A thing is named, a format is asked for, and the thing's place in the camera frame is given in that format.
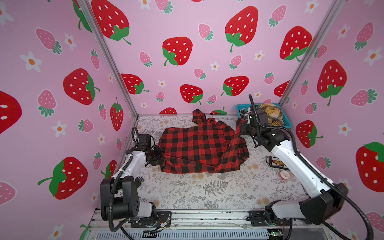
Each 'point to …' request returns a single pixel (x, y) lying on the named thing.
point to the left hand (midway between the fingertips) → (164, 153)
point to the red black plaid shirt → (206, 145)
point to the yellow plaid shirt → (275, 115)
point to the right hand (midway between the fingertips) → (244, 122)
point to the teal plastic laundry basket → (286, 122)
